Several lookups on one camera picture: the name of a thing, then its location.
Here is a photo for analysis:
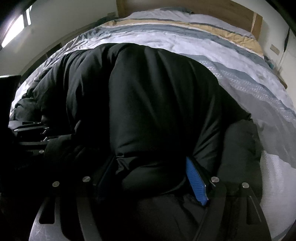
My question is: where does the large black jacket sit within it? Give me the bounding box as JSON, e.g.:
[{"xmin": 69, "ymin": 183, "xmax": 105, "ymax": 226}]
[{"xmin": 1, "ymin": 43, "xmax": 262, "ymax": 240}]

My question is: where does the window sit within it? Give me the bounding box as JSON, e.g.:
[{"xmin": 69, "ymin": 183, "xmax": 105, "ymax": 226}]
[{"xmin": 1, "ymin": 1, "xmax": 35, "ymax": 49}]

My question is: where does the striped grey beige duvet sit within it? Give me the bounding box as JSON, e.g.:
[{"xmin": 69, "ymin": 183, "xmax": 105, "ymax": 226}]
[{"xmin": 14, "ymin": 8, "xmax": 295, "ymax": 240}]

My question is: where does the wooden nightstand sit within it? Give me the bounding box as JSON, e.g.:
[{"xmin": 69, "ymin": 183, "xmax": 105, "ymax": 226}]
[{"xmin": 276, "ymin": 72, "xmax": 287, "ymax": 89}]

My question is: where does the wooden headboard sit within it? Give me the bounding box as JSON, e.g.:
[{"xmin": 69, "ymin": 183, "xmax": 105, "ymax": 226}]
[{"xmin": 116, "ymin": 0, "xmax": 263, "ymax": 39}]

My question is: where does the wall socket plate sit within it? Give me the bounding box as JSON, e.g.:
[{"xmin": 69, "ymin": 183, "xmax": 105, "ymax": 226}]
[{"xmin": 270, "ymin": 44, "xmax": 280, "ymax": 55}]

